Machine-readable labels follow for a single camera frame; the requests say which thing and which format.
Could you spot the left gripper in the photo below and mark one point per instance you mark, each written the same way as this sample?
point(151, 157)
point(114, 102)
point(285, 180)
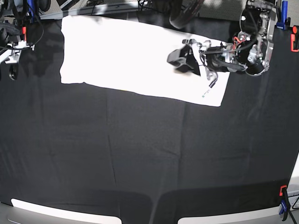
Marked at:
point(197, 58)

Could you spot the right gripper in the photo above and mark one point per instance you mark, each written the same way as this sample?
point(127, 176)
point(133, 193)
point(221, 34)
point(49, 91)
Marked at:
point(12, 54)

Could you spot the white printed t-shirt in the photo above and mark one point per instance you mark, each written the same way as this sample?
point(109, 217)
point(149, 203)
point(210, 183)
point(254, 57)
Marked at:
point(132, 56)

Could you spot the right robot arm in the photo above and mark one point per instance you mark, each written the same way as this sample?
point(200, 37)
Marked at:
point(13, 35)

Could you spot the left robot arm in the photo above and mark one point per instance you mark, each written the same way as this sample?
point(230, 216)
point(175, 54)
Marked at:
point(249, 52)

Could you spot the red black clamp far left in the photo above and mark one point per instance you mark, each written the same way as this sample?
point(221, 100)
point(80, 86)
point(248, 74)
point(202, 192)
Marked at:
point(22, 26)

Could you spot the red black clamp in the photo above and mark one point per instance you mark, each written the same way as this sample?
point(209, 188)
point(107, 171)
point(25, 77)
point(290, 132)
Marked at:
point(22, 26)
point(295, 39)

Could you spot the blue clamp far left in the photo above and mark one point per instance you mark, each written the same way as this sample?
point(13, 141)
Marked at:
point(33, 9)

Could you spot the black table cloth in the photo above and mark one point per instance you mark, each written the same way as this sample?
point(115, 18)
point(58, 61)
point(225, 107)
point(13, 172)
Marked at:
point(146, 159)

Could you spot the blue clamp far right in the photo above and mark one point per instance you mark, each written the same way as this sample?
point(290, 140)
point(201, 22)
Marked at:
point(282, 9)

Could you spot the red black clamp far right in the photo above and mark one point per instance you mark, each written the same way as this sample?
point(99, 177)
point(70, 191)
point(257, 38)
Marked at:
point(295, 39)

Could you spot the red blue clamp near right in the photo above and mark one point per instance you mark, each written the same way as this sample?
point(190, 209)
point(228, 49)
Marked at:
point(284, 203)

